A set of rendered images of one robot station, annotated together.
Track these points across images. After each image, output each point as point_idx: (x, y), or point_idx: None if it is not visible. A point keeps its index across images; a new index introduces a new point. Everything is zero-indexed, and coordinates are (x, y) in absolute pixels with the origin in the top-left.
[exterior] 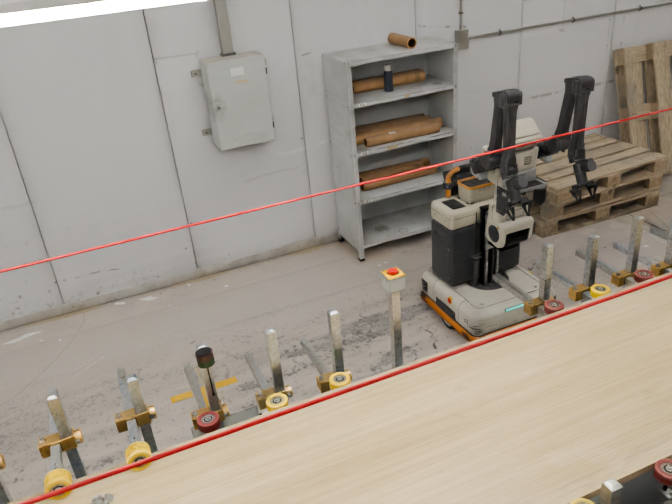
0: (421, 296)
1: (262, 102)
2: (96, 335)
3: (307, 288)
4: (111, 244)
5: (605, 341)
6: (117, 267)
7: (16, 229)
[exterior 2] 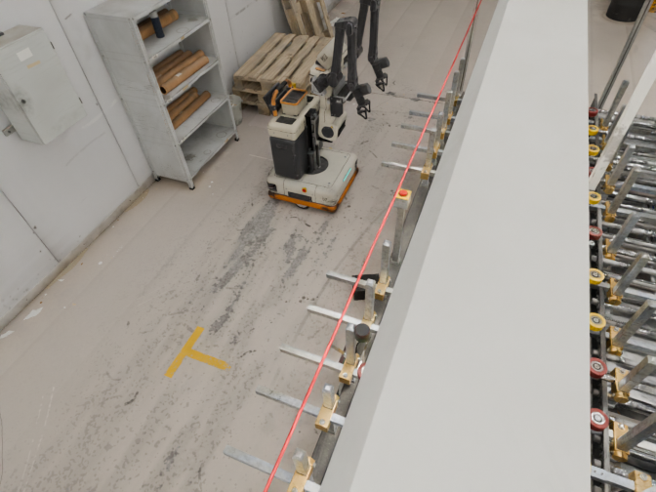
0: (270, 195)
1: (62, 81)
2: (20, 375)
3: (175, 229)
4: (350, 298)
5: None
6: None
7: None
